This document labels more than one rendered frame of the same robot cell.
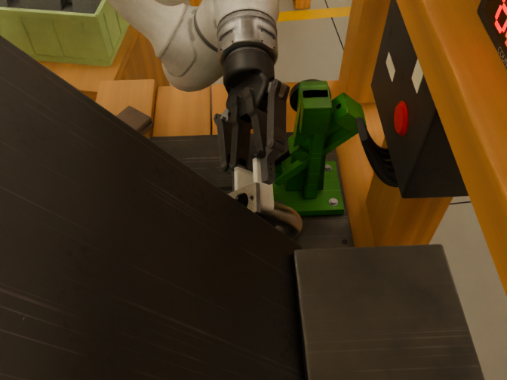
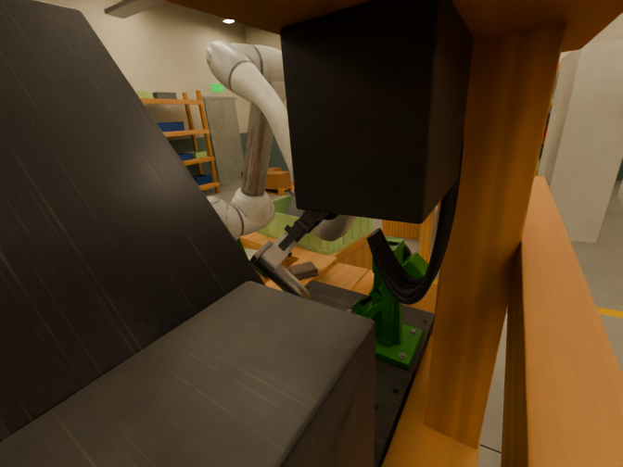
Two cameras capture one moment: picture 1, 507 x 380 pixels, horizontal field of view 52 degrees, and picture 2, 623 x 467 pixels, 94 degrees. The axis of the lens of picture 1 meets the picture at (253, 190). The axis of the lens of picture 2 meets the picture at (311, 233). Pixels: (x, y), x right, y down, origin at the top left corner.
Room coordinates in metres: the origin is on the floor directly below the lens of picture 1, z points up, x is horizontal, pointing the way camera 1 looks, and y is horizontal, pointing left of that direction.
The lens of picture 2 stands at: (0.10, -0.32, 1.43)
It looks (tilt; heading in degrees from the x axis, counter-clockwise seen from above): 21 degrees down; 37
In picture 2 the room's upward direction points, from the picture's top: 4 degrees counter-clockwise
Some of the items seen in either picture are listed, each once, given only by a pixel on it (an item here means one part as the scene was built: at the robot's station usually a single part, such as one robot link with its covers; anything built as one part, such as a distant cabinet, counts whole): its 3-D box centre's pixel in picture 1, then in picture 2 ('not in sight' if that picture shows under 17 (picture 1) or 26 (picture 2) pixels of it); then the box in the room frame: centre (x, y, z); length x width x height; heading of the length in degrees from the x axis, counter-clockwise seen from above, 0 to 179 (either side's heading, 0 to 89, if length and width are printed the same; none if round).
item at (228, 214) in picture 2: not in sight; (212, 223); (0.78, 0.72, 1.05); 0.18 x 0.16 x 0.22; 173
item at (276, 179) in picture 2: not in sight; (271, 180); (4.91, 4.40, 0.22); 1.20 x 0.81 x 0.44; 93
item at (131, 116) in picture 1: (126, 127); (302, 271); (0.83, 0.29, 0.91); 0.10 x 0.08 x 0.03; 143
